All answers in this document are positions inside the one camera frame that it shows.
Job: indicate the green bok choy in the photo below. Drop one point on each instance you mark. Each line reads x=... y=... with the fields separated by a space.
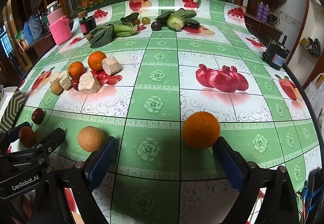
x=119 y=31

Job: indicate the small brown kiwi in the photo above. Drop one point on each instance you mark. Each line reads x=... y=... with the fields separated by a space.
x=89 y=36

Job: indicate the pale green cabbage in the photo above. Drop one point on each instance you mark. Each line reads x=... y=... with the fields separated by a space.
x=174 y=21

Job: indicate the tan kiwi fruit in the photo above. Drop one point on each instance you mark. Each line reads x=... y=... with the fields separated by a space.
x=56 y=87

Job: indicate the shiny red date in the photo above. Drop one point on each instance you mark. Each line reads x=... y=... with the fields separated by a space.
x=75 y=83

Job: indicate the brown oval fruit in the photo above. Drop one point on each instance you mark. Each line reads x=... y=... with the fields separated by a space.
x=26 y=136

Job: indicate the dark jar with cork lid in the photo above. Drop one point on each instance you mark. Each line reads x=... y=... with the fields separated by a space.
x=87 y=25

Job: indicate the white plastic bag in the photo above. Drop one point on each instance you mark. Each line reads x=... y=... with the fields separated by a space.
x=315 y=94

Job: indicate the chevron patterned box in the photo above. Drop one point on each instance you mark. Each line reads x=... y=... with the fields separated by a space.
x=11 y=110

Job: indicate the dark purple vegetable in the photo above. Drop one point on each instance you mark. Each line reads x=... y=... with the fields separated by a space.
x=194 y=26

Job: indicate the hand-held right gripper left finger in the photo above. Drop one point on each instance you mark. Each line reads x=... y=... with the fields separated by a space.
x=101 y=160

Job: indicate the small green round fruit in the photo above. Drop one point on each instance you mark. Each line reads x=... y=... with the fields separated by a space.
x=145 y=20

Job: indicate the small orange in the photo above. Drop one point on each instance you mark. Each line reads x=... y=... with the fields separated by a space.
x=97 y=61
x=76 y=69

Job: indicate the dark red passion fruit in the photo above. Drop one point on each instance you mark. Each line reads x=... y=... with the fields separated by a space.
x=37 y=115

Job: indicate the green spray bottle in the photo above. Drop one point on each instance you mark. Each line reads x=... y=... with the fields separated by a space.
x=20 y=36

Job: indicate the jar in pink knitted cover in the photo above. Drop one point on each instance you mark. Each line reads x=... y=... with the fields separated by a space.
x=60 y=30

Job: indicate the grey-blue kettle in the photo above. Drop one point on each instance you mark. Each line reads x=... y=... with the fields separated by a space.
x=36 y=26

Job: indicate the blue thermos bottle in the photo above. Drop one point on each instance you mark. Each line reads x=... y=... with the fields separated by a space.
x=28 y=34

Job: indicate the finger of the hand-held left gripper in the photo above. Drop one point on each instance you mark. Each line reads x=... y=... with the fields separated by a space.
x=52 y=139
x=14 y=133

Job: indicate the purple bottle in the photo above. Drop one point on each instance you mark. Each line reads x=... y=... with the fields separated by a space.
x=260 y=11
x=265 y=13

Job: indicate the green fruit-print tablecloth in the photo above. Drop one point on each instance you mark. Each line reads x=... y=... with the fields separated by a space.
x=157 y=87

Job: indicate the clear glass jar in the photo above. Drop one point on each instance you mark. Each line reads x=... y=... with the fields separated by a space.
x=41 y=14

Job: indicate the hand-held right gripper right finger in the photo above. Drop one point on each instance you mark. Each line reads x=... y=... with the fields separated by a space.
x=230 y=160

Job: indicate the dark purple plum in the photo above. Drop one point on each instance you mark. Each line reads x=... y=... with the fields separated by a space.
x=156 y=25

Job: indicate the small brown round fruit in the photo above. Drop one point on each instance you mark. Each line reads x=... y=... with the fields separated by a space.
x=136 y=21

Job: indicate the large orange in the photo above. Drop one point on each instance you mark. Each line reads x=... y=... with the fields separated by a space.
x=201 y=129

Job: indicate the wooden side cabinet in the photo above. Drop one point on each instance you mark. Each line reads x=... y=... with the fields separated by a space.
x=40 y=45

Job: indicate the round tan fruit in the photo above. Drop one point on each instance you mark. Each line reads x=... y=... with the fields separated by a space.
x=91 y=138

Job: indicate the black box-shaped device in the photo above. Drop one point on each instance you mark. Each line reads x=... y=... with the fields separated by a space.
x=274 y=54

